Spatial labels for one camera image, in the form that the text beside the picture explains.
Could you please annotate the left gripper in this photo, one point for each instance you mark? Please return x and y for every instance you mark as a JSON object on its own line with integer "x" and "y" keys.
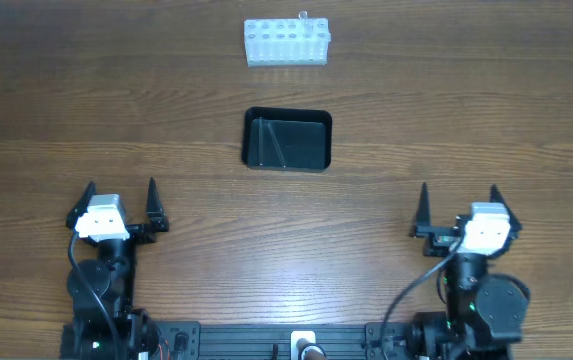
{"x": 141, "y": 234}

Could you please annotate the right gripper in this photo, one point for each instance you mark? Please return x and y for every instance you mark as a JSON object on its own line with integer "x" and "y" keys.
{"x": 438, "y": 245}

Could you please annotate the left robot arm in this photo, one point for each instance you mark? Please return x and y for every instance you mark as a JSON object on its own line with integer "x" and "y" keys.
{"x": 97, "y": 287}

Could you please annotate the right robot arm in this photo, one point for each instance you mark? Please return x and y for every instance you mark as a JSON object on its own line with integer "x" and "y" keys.
{"x": 501, "y": 305}

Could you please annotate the black tray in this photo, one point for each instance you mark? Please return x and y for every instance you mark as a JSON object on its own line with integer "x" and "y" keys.
{"x": 306, "y": 145}

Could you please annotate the white test tube rack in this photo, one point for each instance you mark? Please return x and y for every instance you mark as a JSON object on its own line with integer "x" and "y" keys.
{"x": 286, "y": 52}

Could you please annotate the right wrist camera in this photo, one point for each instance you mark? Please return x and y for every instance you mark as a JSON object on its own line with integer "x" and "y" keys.
{"x": 486, "y": 232}

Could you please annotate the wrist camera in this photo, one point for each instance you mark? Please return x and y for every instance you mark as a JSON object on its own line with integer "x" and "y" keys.
{"x": 486, "y": 232}
{"x": 102, "y": 220}

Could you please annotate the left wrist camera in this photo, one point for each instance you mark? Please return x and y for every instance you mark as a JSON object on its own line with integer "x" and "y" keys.
{"x": 102, "y": 220}

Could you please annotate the mounting rail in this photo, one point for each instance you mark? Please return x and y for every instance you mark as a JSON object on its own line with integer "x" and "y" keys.
{"x": 246, "y": 342}

